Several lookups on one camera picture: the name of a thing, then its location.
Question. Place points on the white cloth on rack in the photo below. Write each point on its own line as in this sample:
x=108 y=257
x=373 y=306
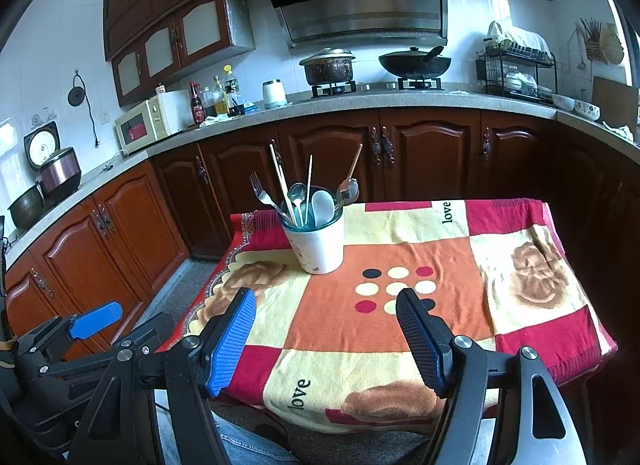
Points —
x=520 y=40

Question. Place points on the wall utensil holder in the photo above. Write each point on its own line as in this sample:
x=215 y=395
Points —
x=592 y=45

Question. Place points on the large metal spoon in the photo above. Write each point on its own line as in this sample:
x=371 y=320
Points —
x=342 y=190

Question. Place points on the person's blue jeans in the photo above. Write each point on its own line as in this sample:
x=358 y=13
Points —
x=245 y=447

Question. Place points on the black round pot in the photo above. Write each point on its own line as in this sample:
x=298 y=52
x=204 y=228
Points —
x=25 y=207

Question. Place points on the printed blanket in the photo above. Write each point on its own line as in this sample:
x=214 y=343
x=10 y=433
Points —
x=450 y=255

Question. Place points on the wooden base cabinets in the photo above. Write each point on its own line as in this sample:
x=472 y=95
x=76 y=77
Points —
x=425 y=145

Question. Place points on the black dish rack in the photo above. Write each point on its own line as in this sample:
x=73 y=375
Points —
x=515 y=75

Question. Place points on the gas stove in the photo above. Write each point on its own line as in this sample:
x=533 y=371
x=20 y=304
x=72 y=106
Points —
x=375 y=87

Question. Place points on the dark sauce bottle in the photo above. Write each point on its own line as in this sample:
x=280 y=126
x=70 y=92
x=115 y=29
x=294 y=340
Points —
x=196 y=107

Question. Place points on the rice cooker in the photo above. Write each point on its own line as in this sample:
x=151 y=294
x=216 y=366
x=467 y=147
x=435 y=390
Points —
x=60 y=175

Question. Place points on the grey kitchen countertop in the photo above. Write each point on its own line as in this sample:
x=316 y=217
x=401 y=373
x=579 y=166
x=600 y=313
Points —
x=350 y=101

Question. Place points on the black wok with lid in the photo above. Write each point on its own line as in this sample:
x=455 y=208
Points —
x=415 y=65

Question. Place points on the white canister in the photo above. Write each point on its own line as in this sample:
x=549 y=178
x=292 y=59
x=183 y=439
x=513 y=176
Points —
x=274 y=95

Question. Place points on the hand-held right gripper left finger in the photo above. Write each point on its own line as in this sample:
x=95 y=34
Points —
x=232 y=345

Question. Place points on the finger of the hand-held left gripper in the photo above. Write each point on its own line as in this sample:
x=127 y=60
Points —
x=95 y=320
x=147 y=330

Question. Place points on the metal fork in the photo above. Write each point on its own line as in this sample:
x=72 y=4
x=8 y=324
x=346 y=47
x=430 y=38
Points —
x=260 y=192

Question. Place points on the round woven pot mat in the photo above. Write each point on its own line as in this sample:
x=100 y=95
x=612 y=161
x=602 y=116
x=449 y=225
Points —
x=612 y=45

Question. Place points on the cream microwave oven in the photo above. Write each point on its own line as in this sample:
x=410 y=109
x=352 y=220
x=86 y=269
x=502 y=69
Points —
x=142 y=127

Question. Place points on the white utensil holder cup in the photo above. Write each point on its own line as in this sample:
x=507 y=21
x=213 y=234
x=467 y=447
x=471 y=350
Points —
x=320 y=250

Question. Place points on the brown cutting board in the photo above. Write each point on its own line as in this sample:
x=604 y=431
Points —
x=615 y=102

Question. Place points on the glass door wall cabinet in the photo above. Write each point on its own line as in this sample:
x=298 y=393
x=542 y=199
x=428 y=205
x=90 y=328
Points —
x=165 y=45

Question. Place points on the white ceramic spoon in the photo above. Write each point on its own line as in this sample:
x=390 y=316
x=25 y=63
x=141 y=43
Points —
x=322 y=207

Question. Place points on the white bowl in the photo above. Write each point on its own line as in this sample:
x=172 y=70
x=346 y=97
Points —
x=563 y=103

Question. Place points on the crumpled white rag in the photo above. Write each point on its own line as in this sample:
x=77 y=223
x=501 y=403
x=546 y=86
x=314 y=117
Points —
x=617 y=131

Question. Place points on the lidded cooking pot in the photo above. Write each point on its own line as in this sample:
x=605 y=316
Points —
x=327 y=70

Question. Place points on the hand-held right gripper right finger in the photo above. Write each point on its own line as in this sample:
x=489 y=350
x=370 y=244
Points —
x=425 y=340

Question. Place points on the clear condiment bottle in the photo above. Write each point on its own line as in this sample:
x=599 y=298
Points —
x=220 y=100

